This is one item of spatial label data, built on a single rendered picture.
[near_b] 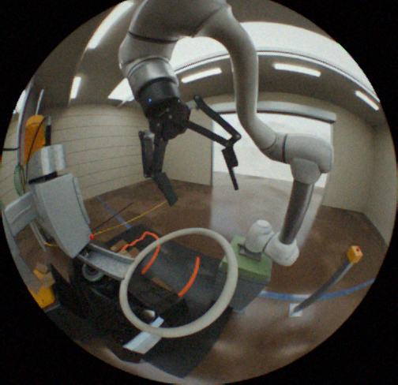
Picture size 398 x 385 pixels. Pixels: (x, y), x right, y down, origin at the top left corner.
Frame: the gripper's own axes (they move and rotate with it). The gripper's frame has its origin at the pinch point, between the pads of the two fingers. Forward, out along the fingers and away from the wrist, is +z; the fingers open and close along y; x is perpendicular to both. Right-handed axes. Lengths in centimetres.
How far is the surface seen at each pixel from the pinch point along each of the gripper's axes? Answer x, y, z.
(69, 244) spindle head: 22, 70, 2
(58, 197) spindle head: 14, 63, -20
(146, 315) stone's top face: 24, 48, 53
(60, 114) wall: -91, 441, -398
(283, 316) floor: 6, -35, 178
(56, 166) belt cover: 10, 55, -32
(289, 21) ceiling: -112, -199, -178
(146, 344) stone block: 44, 43, 59
